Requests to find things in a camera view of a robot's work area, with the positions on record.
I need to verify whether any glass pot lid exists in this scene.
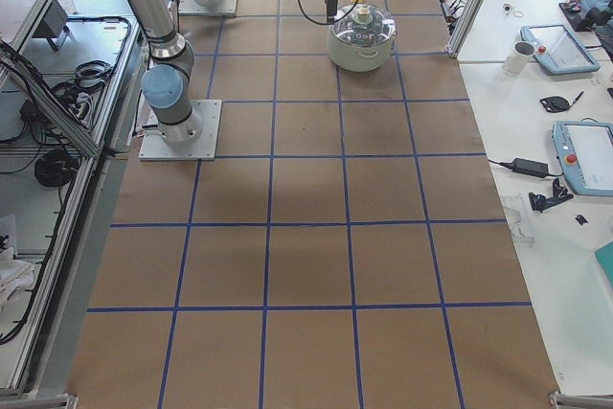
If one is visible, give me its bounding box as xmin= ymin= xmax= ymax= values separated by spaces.
xmin=329 ymin=3 xmax=397 ymax=47

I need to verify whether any pale green cooking pot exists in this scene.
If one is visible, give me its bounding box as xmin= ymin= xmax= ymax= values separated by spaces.
xmin=327 ymin=26 xmax=395 ymax=72

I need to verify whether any white mug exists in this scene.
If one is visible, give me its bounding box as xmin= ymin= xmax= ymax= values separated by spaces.
xmin=502 ymin=41 xmax=534 ymax=75

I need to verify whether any upper teach pendant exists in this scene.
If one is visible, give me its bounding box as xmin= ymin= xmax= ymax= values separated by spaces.
xmin=520 ymin=24 xmax=600 ymax=75

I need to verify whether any teach pendant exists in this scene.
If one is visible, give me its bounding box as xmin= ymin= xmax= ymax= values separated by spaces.
xmin=520 ymin=24 xmax=600 ymax=75
xmin=552 ymin=121 xmax=612 ymax=197

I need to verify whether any black round object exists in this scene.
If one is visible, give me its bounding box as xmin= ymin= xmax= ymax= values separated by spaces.
xmin=539 ymin=96 xmax=571 ymax=113

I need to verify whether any black power adapter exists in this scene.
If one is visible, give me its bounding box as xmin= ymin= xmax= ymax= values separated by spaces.
xmin=511 ymin=158 xmax=550 ymax=178

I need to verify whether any lower teach pendant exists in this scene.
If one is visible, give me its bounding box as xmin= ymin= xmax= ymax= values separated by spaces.
xmin=552 ymin=121 xmax=612 ymax=197

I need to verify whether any teal sheet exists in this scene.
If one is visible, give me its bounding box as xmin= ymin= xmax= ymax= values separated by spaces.
xmin=595 ymin=242 xmax=613 ymax=285

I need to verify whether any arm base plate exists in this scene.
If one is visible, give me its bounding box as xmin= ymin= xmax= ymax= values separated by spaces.
xmin=179 ymin=0 xmax=238 ymax=17
xmin=139 ymin=100 xmax=222 ymax=161

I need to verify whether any black bracket part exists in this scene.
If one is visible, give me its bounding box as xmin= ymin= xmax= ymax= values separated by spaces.
xmin=528 ymin=177 xmax=573 ymax=214

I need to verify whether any black cable coil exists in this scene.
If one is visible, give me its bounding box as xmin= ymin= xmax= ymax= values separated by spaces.
xmin=34 ymin=148 xmax=80 ymax=188

